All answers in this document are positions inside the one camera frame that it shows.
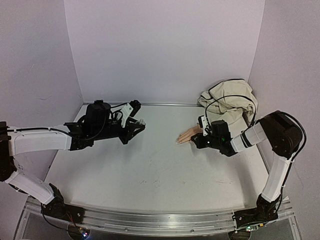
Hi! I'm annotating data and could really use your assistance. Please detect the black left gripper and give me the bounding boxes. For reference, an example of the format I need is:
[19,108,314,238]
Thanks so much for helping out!
[93,119,146,145]

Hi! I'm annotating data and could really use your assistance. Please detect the clear nail polish bottle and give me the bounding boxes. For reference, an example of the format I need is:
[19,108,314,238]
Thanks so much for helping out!
[136,118,146,126]

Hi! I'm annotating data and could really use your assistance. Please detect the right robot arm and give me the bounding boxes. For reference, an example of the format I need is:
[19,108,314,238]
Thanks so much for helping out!
[191,110,307,226]

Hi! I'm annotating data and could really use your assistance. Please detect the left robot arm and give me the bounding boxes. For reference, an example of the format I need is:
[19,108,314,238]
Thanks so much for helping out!
[0,100,146,224]

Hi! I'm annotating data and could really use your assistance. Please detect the mannequin hand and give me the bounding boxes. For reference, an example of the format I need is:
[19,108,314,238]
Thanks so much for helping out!
[176,124,203,144]

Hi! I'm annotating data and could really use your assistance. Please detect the beige jacket cloth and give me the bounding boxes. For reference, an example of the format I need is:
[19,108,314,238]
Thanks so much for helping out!
[198,78,258,125]

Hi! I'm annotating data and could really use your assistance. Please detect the small circuit board right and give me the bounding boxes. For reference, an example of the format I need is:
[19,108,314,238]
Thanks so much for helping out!
[245,223,264,232]

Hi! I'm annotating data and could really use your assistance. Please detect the small circuit board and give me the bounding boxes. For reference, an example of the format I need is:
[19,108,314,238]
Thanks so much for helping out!
[245,223,264,232]
[74,227,91,238]

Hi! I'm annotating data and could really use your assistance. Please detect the small circuit board left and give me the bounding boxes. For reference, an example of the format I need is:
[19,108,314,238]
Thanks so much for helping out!
[74,227,91,238]

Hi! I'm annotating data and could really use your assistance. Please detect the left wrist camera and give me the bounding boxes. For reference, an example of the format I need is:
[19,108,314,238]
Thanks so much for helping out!
[120,100,141,128]

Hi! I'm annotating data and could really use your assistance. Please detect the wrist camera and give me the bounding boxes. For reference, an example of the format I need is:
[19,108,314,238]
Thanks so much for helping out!
[198,115,213,137]
[120,100,141,128]

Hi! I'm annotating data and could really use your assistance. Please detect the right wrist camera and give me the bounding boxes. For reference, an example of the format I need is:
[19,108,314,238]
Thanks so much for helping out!
[198,115,213,137]

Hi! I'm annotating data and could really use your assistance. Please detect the aluminium table edge rail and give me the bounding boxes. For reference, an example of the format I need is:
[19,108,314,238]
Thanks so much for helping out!
[82,101,201,108]

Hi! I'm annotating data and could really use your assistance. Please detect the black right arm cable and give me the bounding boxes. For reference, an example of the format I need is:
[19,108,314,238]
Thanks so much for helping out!
[204,94,307,161]

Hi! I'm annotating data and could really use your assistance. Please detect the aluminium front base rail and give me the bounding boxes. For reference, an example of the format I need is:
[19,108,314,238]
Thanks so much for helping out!
[27,197,293,237]

